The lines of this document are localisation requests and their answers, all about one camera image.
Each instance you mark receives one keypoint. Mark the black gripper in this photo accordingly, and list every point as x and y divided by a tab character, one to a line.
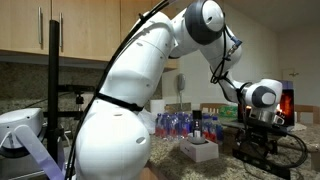
256	132

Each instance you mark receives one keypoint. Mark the clear seal tape roll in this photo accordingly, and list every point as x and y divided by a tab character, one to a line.
196	140

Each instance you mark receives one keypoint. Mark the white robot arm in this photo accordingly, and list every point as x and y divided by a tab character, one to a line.
112	142

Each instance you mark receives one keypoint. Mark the green tissue box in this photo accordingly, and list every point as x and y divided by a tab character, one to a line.
228	111

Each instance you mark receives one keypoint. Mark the Fiji water bottle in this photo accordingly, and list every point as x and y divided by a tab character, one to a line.
206	125
159	128
185	125
218	130
172	127

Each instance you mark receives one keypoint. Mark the open laptop showing fire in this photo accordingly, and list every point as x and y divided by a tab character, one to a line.
283	117

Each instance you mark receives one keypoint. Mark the wooden chair back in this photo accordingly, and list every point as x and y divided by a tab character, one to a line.
314	111

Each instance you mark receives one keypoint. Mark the wooden upper cabinets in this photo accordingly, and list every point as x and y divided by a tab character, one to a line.
90	31

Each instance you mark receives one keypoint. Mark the black vertical pole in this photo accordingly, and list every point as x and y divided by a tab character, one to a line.
53	74

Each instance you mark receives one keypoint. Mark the grey wall telephone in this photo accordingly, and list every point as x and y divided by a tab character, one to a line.
180	82

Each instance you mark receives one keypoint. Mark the white device with strap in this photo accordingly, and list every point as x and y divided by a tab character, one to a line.
19	130

